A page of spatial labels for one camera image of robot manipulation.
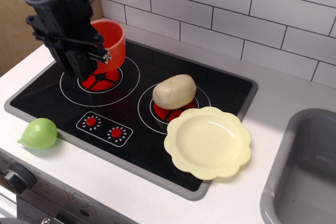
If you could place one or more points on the green toy pear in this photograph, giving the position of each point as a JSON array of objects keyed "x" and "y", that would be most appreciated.
[{"x": 40, "y": 134}]

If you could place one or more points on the grey sink basin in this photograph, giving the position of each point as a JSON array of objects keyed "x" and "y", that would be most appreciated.
[{"x": 301, "y": 184}]

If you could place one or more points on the pale yellow scalloped plate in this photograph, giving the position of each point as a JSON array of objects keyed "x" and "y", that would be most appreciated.
[{"x": 208, "y": 143}]

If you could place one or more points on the wooden side panel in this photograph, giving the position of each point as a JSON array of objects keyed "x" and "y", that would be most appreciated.
[{"x": 17, "y": 39}]

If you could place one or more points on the grey oven knob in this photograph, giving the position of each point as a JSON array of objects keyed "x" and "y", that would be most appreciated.
[{"x": 19, "y": 178}]

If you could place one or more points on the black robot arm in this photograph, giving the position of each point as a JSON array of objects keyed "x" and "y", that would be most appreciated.
[{"x": 64, "y": 26}]

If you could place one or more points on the red right stove button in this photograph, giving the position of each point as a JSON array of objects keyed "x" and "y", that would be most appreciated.
[{"x": 116, "y": 133}]

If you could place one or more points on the black toy stove top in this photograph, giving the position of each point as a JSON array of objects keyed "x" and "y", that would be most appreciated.
[{"x": 122, "y": 99}]

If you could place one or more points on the orange plastic cup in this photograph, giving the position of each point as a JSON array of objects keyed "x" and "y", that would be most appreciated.
[{"x": 114, "y": 42}]

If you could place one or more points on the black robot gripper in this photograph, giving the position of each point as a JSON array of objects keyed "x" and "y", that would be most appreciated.
[{"x": 64, "y": 27}]

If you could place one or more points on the red stove button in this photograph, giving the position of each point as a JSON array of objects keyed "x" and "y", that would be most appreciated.
[
  {"x": 116, "y": 133},
  {"x": 91, "y": 122}
]

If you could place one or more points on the red left stove button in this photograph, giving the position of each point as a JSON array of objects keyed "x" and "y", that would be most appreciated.
[{"x": 91, "y": 122}]

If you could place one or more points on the beige toy potato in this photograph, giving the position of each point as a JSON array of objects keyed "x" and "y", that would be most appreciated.
[{"x": 174, "y": 92}]

